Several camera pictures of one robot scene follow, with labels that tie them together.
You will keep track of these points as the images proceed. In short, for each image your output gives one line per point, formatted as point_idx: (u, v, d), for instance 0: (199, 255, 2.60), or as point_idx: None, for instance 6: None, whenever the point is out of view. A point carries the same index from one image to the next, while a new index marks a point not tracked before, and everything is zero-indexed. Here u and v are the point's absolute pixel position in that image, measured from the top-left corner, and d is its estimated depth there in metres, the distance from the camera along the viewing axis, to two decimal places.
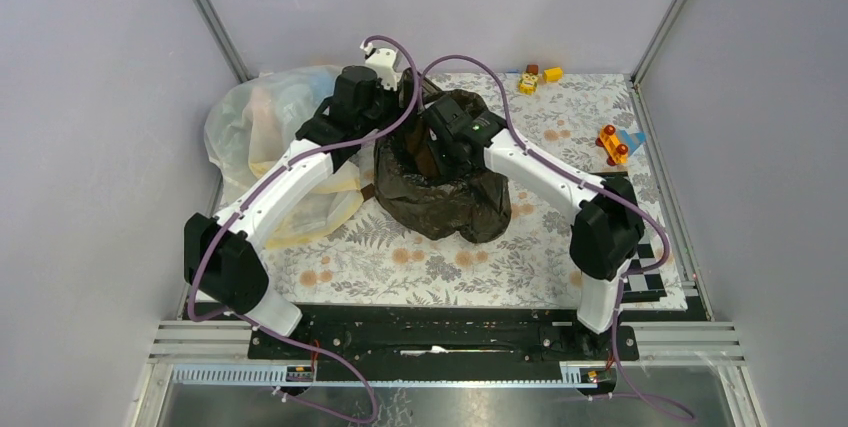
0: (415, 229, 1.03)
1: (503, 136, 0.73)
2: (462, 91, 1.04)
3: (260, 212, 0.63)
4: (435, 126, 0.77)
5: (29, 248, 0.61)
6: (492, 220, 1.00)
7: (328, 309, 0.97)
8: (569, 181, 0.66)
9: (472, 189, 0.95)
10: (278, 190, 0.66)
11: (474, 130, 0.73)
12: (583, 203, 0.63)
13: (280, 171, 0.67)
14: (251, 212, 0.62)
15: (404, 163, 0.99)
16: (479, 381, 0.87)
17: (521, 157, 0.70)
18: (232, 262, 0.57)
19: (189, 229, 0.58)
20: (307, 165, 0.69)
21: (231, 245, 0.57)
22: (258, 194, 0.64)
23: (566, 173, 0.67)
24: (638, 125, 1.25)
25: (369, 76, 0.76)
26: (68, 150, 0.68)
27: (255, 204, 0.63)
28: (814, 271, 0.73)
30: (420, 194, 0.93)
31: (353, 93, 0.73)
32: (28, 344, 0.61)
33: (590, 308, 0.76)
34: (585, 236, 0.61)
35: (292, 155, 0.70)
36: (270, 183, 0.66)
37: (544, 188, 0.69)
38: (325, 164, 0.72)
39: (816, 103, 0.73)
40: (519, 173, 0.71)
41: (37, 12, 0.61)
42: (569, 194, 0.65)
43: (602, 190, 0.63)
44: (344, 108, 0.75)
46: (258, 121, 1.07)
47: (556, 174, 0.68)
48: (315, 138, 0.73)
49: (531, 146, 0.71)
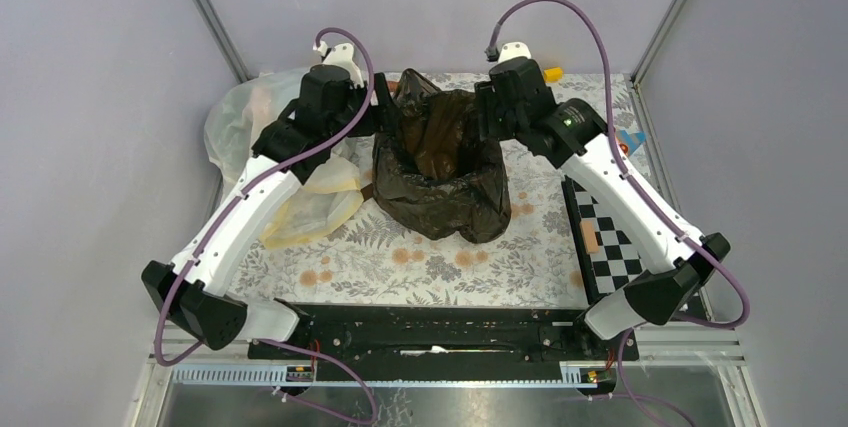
0: (415, 229, 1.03)
1: (598, 143, 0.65)
2: (461, 90, 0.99)
3: (215, 255, 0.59)
4: (509, 95, 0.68)
5: (30, 247, 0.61)
6: (492, 221, 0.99)
7: (328, 309, 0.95)
8: (666, 229, 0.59)
9: (472, 189, 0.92)
10: (234, 226, 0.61)
11: (565, 125, 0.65)
12: (679, 263, 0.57)
13: (234, 202, 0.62)
14: (206, 257, 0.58)
15: (402, 162, 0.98)
16: (479, 381, 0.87)
17: (617, 181, 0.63)
18: (192, 313, 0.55)
19: (146, 280, 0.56)
20: (263, 190, 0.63)
21: (189, 296, 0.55)
22: (212, 234, 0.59)
23: (666, 218, 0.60)
24: (637, 125, 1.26)
25: (342, 76, 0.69)
26: (68, 148, 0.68)
27: (211, 246, 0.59)
28: (813, 270, 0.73)
30: (420, 195, 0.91)
31: (322, 95, 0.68)
32: (29, 343, 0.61)
33: (607, 323, 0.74)
34: (664, 292, 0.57)
35: (246, 179, 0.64)
36: (226, 217, 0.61)
37: (633, 221, 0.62)
38: (288, 183, 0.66)
39: (816, 101, 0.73)
40: (607, 195, 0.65)
41: (38, 11, 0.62)
42: (662, 243, 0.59)
43: (704, 251, 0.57)
44: (311, 112, 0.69)
46: (259, 121, 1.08)
47: (654, 215, 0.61)
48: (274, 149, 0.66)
49: (631, 171, 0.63)
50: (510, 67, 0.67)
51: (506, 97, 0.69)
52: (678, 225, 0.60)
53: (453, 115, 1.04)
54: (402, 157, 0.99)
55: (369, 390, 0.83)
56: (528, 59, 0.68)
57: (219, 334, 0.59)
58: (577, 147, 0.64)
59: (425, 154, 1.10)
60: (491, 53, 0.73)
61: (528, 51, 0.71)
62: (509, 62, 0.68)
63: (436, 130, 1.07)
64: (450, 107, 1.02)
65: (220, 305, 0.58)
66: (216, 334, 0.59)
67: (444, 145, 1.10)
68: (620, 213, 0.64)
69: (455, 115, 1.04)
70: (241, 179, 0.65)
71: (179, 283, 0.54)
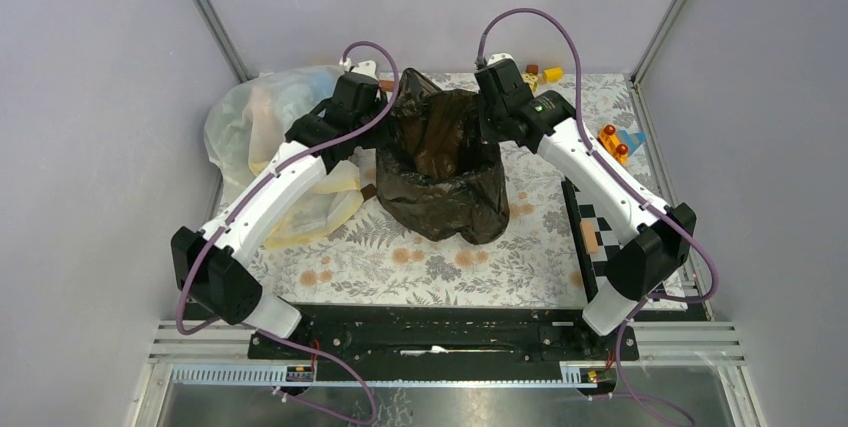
0: (418, 230, 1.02)
1: (566, 126, 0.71)
2: (463, 90, 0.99)
3: (246, 225, 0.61)
4: (490, 90, 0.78)
5: (29, 248, 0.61)
6: (491, 220, 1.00)
7: (328, 309, 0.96)
8: (630, 198, 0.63)
9: (470, 187, 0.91)
10: (265, 199, 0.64)
11: (536, 112, 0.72)
12: (641, 227, 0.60)
13: (268, 179, 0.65)
14: (236, 225, 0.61)
15: (403, 160, 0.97)
16: (479, 381, 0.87)
17: (583, 156, 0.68)
18: (218, 278, 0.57)
19: (176, 242, 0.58)
20: (295, 170, 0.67)
21: (217, 261, 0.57)
22: (244, 204, 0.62)
23: (629, 189, 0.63)
24: (638, 125, 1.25)
25: (371, 80, 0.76)
26: (68, 149, 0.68)
27: (242, 217, 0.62)
28: (813, 270, 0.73)
30: (419, 194, 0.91)
31: (355, 94, 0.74)
32: (28, 344, 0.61)
33: (601, 311, 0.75)
34: (635, 261, 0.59)
35: (279, 160, 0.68)
36: (258, 191, 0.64)
37: (602, 196, 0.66)
38: (318, 168, 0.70)
39: (816, 102, 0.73)
40: (578, 172, 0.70)
41: (38, 13, 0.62)
42: (628, 212, 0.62)
43: (666, 217, 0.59)
44: (342, 109, 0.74)
46: (259, 121, 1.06)
47: (619, 187, 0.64)
48: (305, 139, 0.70)
49: (596, 148, 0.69)
50: (490, 66, 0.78)
51: (489, 91, 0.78)
52: (642, 195, 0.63)
53: (454, 115, 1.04)
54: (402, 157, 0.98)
55: (369, 390, 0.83)
56: (508, 59, 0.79)
57: (236, 306, 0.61)
58: (544, 129, 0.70)
59: (426, 153, 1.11)
60: (481, 63, 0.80)
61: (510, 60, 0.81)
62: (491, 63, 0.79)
63: (436, 130, 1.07)
64: (451, 106, 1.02)
65: (242, 275, 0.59)
66: (234, 305, 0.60)
67: (445, 145, 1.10)
68: (590, 191, 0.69)
69: (454, 115, 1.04)
70: (274, 161, 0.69)
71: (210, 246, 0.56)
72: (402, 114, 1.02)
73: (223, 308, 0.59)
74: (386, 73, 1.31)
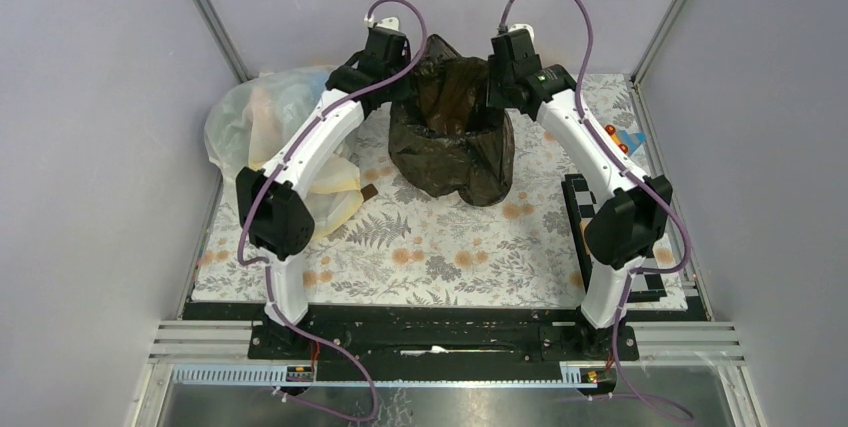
0: (418, 185, 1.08)
1: (564, 96, 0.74)
2: (479, 59, 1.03)
3: (300, 163, 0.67)
4: (502, 56, 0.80)
5: (29, 248, 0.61)
6: (490, 186, 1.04)
7: (328, 310, 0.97)
8: (613, 164, 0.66)
9: (469, 147, 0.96)
10: (315, 141, 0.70)
11: (540, 80, 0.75)
12: (616, 191, 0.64)
13: (316, 122, 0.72)
14: (293, 163, 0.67)
15: (412, 115, 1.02)
16: (479, 381, 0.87)
17: (574, 123, 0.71)
18: (281, 209, 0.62)
19: (240, 183, 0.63)
20: (338, 115, 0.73)
21: (281, 193, 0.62)
22: (298, 145, 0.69)
23: (613, 156, 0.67)
24: (637, 125, 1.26)
25: (400, 34, 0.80)
26: (69, 150, 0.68)
27: (296, 156, 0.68)
28: (813, 271, 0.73)
30: (420, 146, 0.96)
31: (385, 47, 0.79)
32: (28, 345, 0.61)
33: (594, 301, 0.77)
34: (609, 220, 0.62)
35: (324, 106, 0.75)
36: (309, 134, 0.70)
37: (587, 161, 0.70)
38: (356, 113, 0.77)
39: (817, 103, 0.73)
40: (569, 139, 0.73)
41: (38, 14, 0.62)
42: (607, 176, 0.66)
43: (641, 184, 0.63)
44: (377, 59, 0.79)
46: (258, 121, 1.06)
47: (603, 153, 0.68)
48: (343, 87, 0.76)
49: (589, 118, 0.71)
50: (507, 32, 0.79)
51: (501, 58, 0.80)
52: (623, 163, 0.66)
53: (469, 82, 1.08)
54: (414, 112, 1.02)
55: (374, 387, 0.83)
56: (525, 28, 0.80)
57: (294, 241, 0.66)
58: (544, 95, 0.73)
59: (439, 117, 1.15)
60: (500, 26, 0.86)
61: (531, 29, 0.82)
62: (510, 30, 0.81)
63: (451, 94, 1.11)
64: (466, 73, 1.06)
65: (300, 209, 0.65)
66: (291, 241, 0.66)
67: (457, 110, 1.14)
68: (578, 154, 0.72)
69: (469, 82, 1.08)
70: (318, 107, 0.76)
71: None
72: (420, 72, 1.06)
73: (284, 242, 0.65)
74: None
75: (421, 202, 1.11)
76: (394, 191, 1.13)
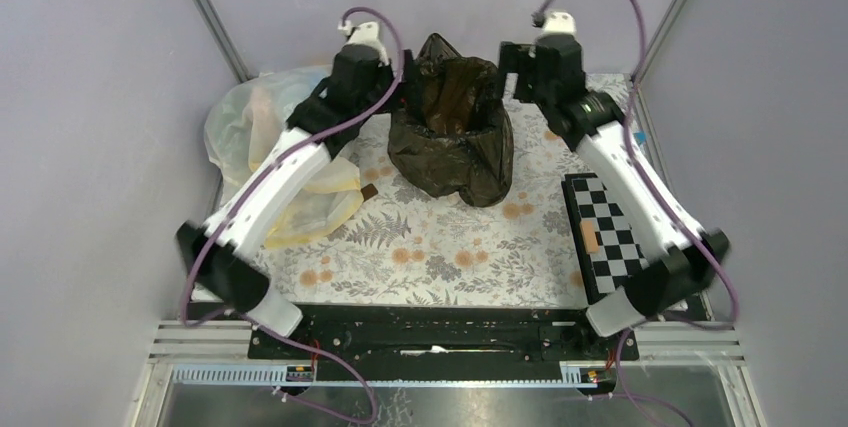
0: (418, 185, 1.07)
1: (612, 131, 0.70)
2: (479, 59, 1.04)
3: (248, 219, 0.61)
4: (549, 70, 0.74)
5: (30, 248, 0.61)
6: (490, 186, 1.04)
7: (328, 309, 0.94)
8: (664, 214, 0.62)
9: (469, 147, 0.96)
10: (267, 192, 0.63)
11: (585, 111, 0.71)
12: (669, 246, 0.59)
13: (268, 170, 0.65)
14: (238, 219, 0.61)
15: (413, 115, 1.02)
16: (480, 381, 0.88)
17: (622, 164, 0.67)
18: (223, 273, 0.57)
19: (179, 239, 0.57)
20: (296, 161, 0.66)
21: (222, 257, 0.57)
22: (247, 197, 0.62)
23: (665, 205, 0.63)
24: (637, 125, 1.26)
25: (370, 58, 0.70)
26: (70, 150, 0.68)
27: (244, 211, 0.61)
28: (814, 271, 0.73)
30: (420, 145, 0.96)
31: (354, 71, 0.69)
32: (28, 345, 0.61)
33: (608, 316, 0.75)
34: (659, 278, 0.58)
35: (281, 150, 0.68)
36: (260, 184, 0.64)
37: (636, 208, 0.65)
38: (320, 155, 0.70)
39: (815, 104, 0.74)
40: (617, 182, 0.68)
41: (39, 15, 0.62)
42: (659, 228, 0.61)
43: (700, 243, 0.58)
44: (346, 88, 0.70)
46: (258, 122, 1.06)
47: (654, 201, 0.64)
48: (306, 124, 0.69)
49: (637, 159, 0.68)
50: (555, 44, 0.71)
51: (543, 66, 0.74)
52: (678, 215, 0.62)
53: (469, 83, 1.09)
54: (414, 111, 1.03)
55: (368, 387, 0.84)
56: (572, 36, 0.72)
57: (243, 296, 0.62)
58: (589, 130, 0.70)
59: (439, 117, 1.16)
60: (538, 19, 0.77)
61: (571, 26, 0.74)
62: (552, 36, 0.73)
63: (451, 93, 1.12)
64: (465, 74, 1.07)
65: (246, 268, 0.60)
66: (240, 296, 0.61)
67: (457, 110, 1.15)
68: (623, 198, 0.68)
69: (469, 82, 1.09)
70: (274, 150, 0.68)
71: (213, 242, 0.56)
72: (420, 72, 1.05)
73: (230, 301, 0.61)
74: None
75: (421, 201, 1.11)
76: (394, 191, 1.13)
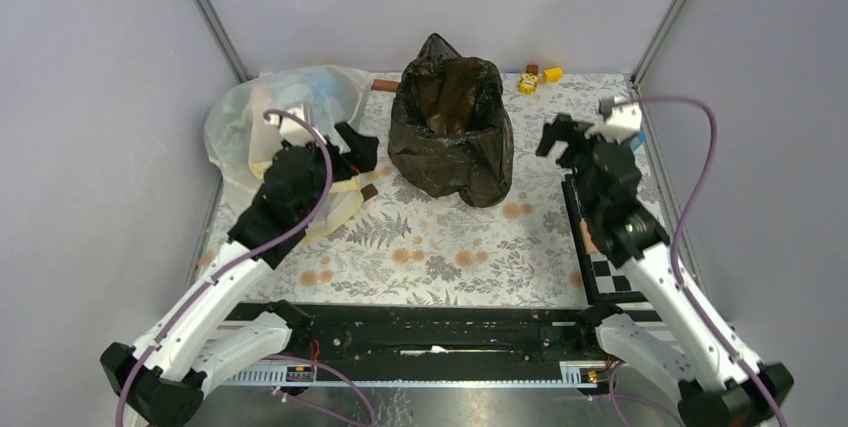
0: (418, 185, 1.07)
1: (659, 251, 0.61)
2: (479, 59, 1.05)
3: (178, 341, 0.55)
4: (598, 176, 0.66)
5: (29, 247, 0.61)
6: (491, 187, 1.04)
7: (328, 309, 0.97)
8: (721, 346, 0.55)
9: (469, 147, 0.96)
10: (200, 313, 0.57)
11: (626, 230, 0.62)
12: (729, 384, 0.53)
13: (202, 290, 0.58)
14: (168, 342, 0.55)
15: (412, 114, 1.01)
16: (479, 381, 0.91)
17: (671, 289, 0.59)
18: (146, 401, 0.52)
19: (105, 359, 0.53)
20: (234, 277, 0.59)
21: (144, 385, 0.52)
22: (179, 317, 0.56)
23: (719, 335, 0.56)
24: (637, 125, 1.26)
25: (306, 164, 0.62)
26: (69, 149, 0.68)
27: (175, 331, 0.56)
28: (814, 272, 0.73)
30: (420, 146, 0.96)
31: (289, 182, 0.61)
32: (28, 346, 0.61)
33: (627, 358, 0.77)
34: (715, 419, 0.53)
35: (218, 264, 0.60)
36: (192, 304, 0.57)
37: (686, 336, 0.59)
38: (261, 268, 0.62)
39: (815, 104, 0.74)
40: (662, 303, 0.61)
41: (38, 13, 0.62)
42: (716, 363, 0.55)
43: (759, 379, 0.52)
44: (282, 199, 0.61)
46: (259, 121, 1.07)
47: (707, 330, 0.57)
48: (250, 235, 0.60)
49: (688, 282, 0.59)
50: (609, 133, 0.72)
51: (596, 184, 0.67)
52: (733, 344, 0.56)
53: (469, 83, 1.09)
54: (414, 110, 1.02)
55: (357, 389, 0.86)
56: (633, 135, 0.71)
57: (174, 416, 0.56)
58: (634, 251, 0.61)
59: (439, 117, 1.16)
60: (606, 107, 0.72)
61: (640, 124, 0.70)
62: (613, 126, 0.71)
63: (451, 93, 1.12)
64: (465, 74, 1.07)
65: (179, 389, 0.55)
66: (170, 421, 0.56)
67: (457, 110, 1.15)
68: (670, 315, 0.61)
69: (469, 83, 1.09)
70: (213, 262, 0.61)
71: (135, 370, 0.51)
72: (420, 72, 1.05)
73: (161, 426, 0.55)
74: (386, 73, 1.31)
75: (421, 202, 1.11)
76: (394, 191, 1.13)
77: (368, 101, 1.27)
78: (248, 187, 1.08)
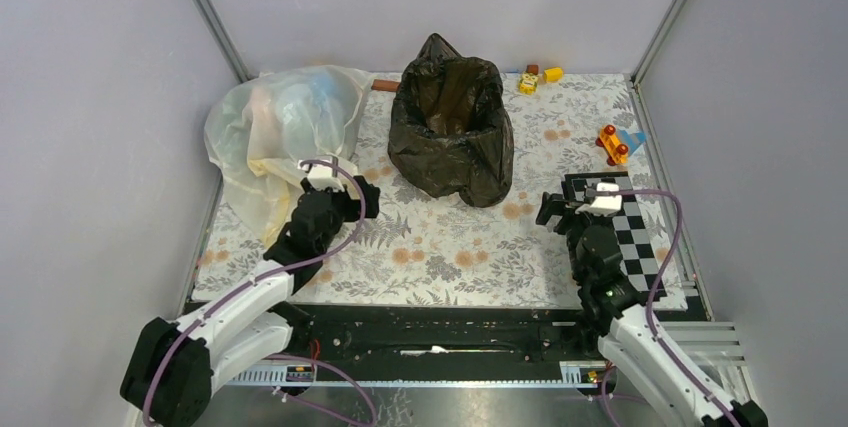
0: (418, 185, 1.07)
1: (635, 312, 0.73)
2: (479, 59, 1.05)
3: (221, 321, 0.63)
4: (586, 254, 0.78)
5: (29, 247, 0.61)
6: (491, 187, 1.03)
7: (328, 309, 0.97)
8: (695, 386, 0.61)
9: (469, 148, 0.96)
10: (243, 303, 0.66)
11: (608, 296, 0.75)
12: (706, 421, 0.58)
13: (245, 287, 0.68)
14: (213, 320, 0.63)
15: (413, 115, 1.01)
16: (479, 381, 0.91)
17: (648, 341, 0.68)
18: (180, 372, 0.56)
19: (145, 332, 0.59)
20: (271, 282, 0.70)
21: (187, 352, 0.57)
22: (226, 301, 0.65)
23: (694, 377, 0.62)
24: (638, 125, 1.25)
25: (326, 205, 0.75)
26: (69, 148, 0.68)
27: (219, 313, 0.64)
28: (814, 272, 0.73)
30: (421, 146, 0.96)
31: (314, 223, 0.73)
32: (28, 345, 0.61)
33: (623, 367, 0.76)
34: None
35: (257, 272, 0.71)
36: (237, 294, 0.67)
37: (667, 383, 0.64)
38: (287, 286, 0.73)
39: (816, 103, 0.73)
40: (644, 357, 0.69)
41: (39, 15, 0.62)
42: (692, 401, 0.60)
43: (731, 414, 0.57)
44: (305, 232, 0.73)
46: (258, 122, 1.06)
47: (683, 374, 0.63)
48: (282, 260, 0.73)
49: (663, 336, 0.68)
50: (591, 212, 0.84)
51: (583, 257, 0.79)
52: (707, 386, 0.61)
53: (469, 83, 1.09)
54: (414, 110, 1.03)
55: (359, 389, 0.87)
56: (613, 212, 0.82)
57: (186, 407, 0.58)
58: (615, 312, 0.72)
59: (439, 117, 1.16)
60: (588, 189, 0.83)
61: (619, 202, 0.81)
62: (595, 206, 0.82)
63: (452, 93, 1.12)
64: (465, 74, 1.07)
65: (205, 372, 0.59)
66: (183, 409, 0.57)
67: (457, 110, 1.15)
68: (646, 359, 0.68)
69: (469, 83, 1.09)
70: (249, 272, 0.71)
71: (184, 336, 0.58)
72: (420, 72, 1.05)
73: (172, 414, 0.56)
74: (386, 73, 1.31)
75: (421, 202, 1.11)
76: (394, 191, 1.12)
77: (369, 101, 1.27)
78: (249, 187, 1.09)
